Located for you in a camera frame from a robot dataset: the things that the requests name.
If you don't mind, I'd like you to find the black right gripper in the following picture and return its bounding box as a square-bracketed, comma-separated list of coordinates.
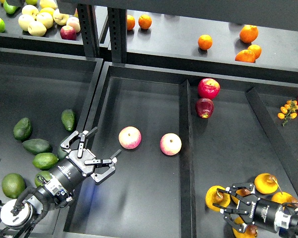
[212, 182, 284, 235]

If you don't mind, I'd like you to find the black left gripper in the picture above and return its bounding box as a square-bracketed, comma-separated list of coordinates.
[49, 127, 122, 190]

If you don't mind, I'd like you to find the dark green avocado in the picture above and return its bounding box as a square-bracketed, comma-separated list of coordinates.
[22, 138, 52, 155]

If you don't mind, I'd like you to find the yellow pear beside arm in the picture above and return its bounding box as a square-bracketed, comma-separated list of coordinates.
[231, 188, 253, 205]

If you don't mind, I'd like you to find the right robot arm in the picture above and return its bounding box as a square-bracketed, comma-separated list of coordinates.
[213, 183, 298, 238]

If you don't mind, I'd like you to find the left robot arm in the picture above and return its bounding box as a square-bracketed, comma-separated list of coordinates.
[0, 127, 121, 238]

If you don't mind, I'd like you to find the yellow pear bottom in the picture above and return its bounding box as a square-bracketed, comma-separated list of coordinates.
[231, 216, 259, 238]

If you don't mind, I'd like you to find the green avocado upper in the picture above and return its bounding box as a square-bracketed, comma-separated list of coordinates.
[61, 109, 75, 131]

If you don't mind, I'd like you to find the green avocado middle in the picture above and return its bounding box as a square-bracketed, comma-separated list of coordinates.
[32, 152, 59, 170]

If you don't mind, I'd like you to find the green avocado centre right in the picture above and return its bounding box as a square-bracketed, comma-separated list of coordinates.
[34, 171, 52, 187]

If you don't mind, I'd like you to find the dark avocado far left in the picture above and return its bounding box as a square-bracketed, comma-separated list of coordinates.
[13, 118, 32, 141]

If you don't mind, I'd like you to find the light green avocado large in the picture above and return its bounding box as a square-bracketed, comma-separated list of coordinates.
[1, 173, 26, 199]

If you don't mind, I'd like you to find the pale yellow pear front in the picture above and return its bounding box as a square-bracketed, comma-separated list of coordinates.
[28, 21, 47, 37]

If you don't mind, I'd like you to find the pale yellow pear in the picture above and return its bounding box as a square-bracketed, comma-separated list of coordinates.
[28, 21, 47, 37]
[22, 5, 39, 20]
[18, 14, 35, 32]
[52, 9, 70, 26]
[36, 12, 54, 29]

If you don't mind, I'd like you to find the pale yellow pear right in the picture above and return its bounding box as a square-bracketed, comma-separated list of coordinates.
[52, 9, 70, 26]

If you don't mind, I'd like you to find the pale yellow pear middle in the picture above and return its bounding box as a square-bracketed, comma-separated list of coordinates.
[36, 12, 54, 29]

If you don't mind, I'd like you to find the pale yellow pear left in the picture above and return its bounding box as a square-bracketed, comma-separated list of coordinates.
[18, 14, 35, 32]

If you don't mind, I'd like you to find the pale yellow pear top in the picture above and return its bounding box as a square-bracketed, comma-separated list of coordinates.
[22, 5, 39, 20]

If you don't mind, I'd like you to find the pink apple left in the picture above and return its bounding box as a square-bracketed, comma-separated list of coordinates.
[118, 126, 142, 149]

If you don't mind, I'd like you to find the pink apple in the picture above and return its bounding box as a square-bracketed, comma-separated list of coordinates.
[160, 133, 182, 156]
[118, 126, 142, 149]

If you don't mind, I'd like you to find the pink apple right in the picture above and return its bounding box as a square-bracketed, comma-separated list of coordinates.
[160, 133, 182, 156]

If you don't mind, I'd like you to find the black middle divided bin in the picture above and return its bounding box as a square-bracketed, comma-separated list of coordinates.
[53, 63, 298, 238]

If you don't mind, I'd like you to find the orange cherry tomato cluster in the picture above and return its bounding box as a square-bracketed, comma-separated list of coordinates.
[277, 100, 298, 126]

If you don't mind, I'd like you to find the dark red apple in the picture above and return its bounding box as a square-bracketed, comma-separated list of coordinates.
[195, 98, 214, 119]

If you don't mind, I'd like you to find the red apple on shelf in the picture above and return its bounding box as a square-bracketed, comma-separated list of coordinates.
[60, 25, 76, 41]

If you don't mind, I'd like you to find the bright red apple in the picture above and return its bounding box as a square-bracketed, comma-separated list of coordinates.
[198, 78, 221, 100]

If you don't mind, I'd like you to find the pink peach on shelf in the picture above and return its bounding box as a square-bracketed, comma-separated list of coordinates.
[66, 16, 80, 33]

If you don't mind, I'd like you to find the orange on shelf left edge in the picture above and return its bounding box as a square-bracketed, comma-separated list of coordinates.
[127, 14, 136, 31]

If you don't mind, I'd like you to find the yellow lemon on shelf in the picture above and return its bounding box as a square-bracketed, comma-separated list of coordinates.
[39, 7, 55, 16]

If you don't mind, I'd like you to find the orange right front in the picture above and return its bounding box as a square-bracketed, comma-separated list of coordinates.
[235, 50, 256, 63]

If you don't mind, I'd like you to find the dark avocado by wall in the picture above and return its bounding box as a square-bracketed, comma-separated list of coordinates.
[57, 145, 68, 160]

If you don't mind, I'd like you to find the black shelf post right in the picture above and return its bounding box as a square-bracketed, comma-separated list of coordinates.
[107, 7, 127, 63]

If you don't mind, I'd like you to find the black shelf post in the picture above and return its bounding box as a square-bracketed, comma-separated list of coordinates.
[77, 3, 100, 58]
[107, 7, 127, 63]

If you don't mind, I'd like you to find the black shelf post left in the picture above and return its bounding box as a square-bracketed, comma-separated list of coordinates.
[77, 3, 100, 58]

